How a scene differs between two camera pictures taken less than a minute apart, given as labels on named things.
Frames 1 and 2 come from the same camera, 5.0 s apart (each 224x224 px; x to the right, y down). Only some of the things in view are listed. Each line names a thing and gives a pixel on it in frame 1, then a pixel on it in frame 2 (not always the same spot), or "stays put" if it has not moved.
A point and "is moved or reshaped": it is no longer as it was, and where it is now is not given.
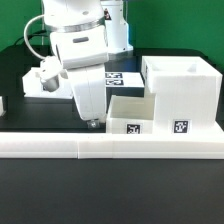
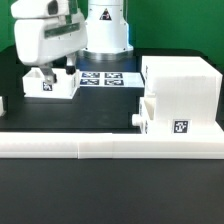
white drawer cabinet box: [187, 93] stays put
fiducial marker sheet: [123, 80] stays put
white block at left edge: [2, 110] stays put
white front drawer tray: [131, 114] is moved or reshaped
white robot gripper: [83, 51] to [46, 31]
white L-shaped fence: [112, 145] stays put
